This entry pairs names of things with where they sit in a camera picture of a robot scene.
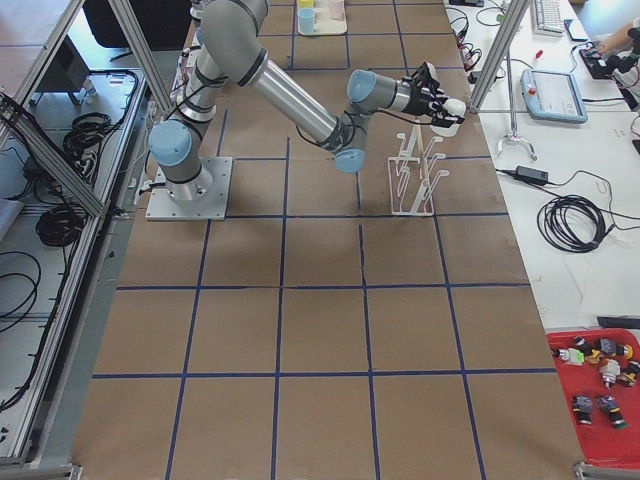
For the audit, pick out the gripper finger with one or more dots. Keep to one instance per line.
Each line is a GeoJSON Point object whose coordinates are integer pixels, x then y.
{"type": "Point", "coordinates": [445, 118]}
{"type": "Point", "coordinates": [432, 83]}

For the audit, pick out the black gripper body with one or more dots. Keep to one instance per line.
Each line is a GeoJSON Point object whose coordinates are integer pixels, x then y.
{"type": "Point", "coordinates": [421, 100]}

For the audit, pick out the white cup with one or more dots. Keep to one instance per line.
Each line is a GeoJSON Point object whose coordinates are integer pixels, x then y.
{"type": "Point", "coordinates": [455, 107]}

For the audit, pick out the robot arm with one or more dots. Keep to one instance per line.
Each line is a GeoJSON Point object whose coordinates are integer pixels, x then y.
{"type": "Point", "coordinates": [230, 50]}

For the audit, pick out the pink cup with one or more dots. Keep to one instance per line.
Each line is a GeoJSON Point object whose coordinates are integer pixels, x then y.
{"type": "Point", "coordinates": [336, 9]}

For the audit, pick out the light blue cup on tray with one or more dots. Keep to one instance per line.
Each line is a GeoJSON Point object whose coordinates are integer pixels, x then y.
{"type": "Point", "coordinates": [306, 20]}

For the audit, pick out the metal grabber tool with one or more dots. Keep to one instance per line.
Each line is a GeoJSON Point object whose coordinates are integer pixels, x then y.
{"type": "Point", "coordinates": [513, 137]}

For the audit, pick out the black power adapter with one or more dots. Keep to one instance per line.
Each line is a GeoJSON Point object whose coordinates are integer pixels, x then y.
{"type": "Point", "coordinates": [531, 175]}

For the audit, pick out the blue teach pendant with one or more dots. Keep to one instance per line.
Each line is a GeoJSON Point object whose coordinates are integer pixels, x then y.
{"type": "Point", "coordinates": [552, 96]}

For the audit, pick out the cream plastic tray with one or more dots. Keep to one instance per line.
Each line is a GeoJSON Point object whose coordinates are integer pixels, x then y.
{"type": "Point", "coordinates": [325, 25]}

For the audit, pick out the white keyboard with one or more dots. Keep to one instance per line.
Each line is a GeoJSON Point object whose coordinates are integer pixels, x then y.
{"type": "Point", "coordinates": [546, 18]}

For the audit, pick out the red parts tray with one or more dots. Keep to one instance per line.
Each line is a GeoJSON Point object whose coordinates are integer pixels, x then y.
{"type": "Point", "coordinates": [599, 374]}

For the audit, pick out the white wire cup rack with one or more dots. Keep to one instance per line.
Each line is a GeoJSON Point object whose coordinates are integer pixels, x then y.
{"type": "Point", "coordinates": [413, 175]}

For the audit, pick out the aluminium frame post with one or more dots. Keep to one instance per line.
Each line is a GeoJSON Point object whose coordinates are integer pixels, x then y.
{"type": "Point", "coordinates": [496, 53]}

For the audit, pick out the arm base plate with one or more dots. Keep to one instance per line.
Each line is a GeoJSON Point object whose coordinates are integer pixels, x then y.
{"type": "Point", "coordinates": [206, 197]}

